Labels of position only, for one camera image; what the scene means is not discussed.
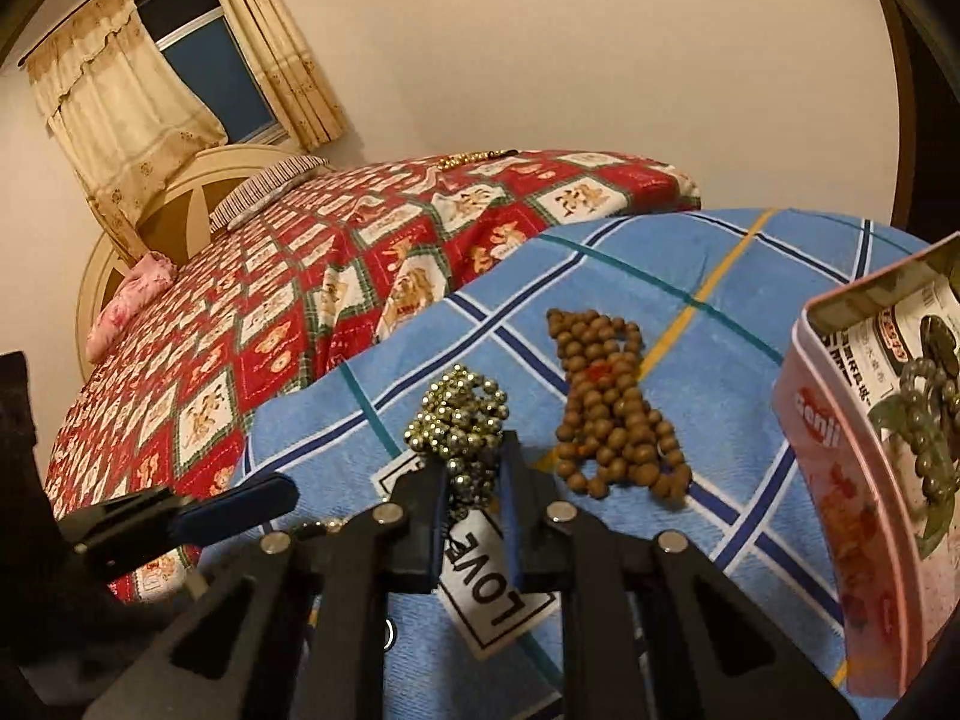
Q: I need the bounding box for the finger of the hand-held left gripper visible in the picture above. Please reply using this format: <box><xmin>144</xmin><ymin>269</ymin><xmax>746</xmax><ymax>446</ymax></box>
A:
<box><xmin>58</xmin><ymin>471</ymin><xmax>302</xmax><ymax>580</ymax></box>

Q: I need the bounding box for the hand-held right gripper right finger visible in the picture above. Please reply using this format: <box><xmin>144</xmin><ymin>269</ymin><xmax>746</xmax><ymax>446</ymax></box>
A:
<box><xmin>499</xmin><ymin>430</ymin><xmax>860</xmax><ymax>720</ymax></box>

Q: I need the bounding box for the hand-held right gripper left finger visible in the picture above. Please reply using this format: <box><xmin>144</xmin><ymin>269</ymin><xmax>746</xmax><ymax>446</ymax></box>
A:
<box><xmin>86</xmin><ymin>460</ymin><xmax>447</xmax><ymax>720</ymax></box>

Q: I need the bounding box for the gold metal bead necklace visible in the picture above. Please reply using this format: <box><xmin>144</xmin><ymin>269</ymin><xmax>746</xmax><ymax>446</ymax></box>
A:
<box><xmin>403</xmin><ymin>364</ymin><xmax>511</xmax><ymax>524</ymax></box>

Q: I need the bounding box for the pink floral tin box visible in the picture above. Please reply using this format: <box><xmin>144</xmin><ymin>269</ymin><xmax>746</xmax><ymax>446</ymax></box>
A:
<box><xmin>772</xmin><ymin>232</ymin><xmax>960</xmax><ymax>702</ymax></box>

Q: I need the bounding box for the green jade bead bracelet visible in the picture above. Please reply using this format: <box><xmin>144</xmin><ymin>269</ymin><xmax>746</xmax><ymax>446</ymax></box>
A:
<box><xmin>866</xmin><ymin>315</ymin><xmax>960</xmax><ymax>560</ymax></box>

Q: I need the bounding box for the pink pillow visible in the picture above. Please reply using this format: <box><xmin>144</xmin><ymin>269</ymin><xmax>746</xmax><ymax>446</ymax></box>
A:
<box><xmin>85</xmin><ymin>251</ymin><xmax>180</xmax><ymax>363</ymax></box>

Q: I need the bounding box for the red printed bedspread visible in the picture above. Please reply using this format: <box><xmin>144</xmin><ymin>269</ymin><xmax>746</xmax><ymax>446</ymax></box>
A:
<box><xmin>41</xmin><ymin>150</ymin><xmax>702</xmax><ymax>605</ymax></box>

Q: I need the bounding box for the cream wooden headboard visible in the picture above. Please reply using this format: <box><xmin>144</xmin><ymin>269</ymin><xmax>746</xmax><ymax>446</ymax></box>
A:
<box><xmin>75</xmin><ymin>144</ymin><xmax>302</xmax><ymax>332</ymax></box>

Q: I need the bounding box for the striped pillow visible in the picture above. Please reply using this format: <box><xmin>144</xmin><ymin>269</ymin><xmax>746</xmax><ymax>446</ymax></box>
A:
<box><xmin>208</xmin><ymin>154</ymin><xmax>332</xmax><ymax>234</ymax></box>

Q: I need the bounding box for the white packet with dark print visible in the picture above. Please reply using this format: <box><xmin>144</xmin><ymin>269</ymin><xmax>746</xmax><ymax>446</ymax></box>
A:
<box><xmin>817</xmin><ymin>277</ymin><xmax>960</xmax><ymax>422</ymax></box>

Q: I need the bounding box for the beige patterned curtain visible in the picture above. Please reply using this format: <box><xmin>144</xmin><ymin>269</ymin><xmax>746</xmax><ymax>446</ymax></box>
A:
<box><xmin>26</xmin><ymin>0</ymin><xmax>230</xmax><ymax>265</ymax></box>
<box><xmin>196</xmin><ymin>0</ymin><xmax>348</xmax><ymax>154</ymax></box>

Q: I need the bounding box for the window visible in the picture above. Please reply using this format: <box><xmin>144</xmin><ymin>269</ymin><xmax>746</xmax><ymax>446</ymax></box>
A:
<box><xmin>133</xmin><ymin>0</ymin><xmax>290</xmax><ymax>148</ymax></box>

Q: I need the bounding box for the brown wooden bead necklace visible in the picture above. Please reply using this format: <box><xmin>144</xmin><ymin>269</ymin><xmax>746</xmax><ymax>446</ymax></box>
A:
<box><xmin>544</xmin><ymin>307</ymin><xmax>695</xmax><ymax>500</ymax></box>

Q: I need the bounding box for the yellow bead string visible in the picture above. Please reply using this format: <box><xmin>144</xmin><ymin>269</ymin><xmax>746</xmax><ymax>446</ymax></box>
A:
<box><xmin>435</xmin><ymin>148</ymin><xmax>521</xmax><ymax>170</ymax></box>

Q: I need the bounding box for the brown door frame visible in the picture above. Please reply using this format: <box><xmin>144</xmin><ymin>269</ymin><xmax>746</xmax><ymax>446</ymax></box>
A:
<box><xmin>874</xmin><ymin>0</ymin><xmax>960</xmax><ymax>242</ymax></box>

